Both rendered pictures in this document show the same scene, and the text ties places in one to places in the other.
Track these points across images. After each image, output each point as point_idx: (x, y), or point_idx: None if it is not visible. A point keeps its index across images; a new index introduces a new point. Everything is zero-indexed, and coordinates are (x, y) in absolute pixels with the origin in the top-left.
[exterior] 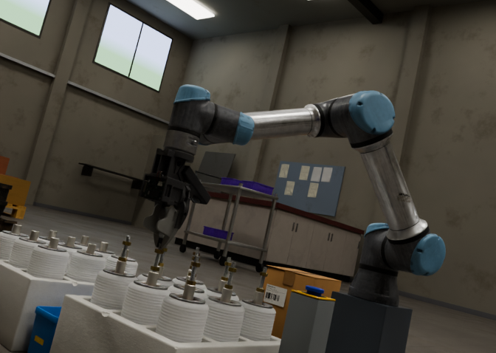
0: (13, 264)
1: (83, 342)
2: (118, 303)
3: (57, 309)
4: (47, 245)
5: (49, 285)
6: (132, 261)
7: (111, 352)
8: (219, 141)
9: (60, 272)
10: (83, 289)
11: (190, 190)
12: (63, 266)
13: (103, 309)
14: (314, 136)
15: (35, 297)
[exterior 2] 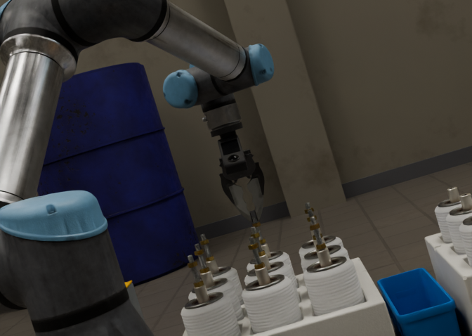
0: None
1: None
2: None
3: (426, 276)
4: (470, 195)
5: (429, 247)
6: (464, 225)
7: None
8: (207, 101)
9: (443, 233)
10: (438, 256)
11: (219, 166)
12: (444, 225)
13: (302, 275)
14: (140, 41)
15: (431, 258)
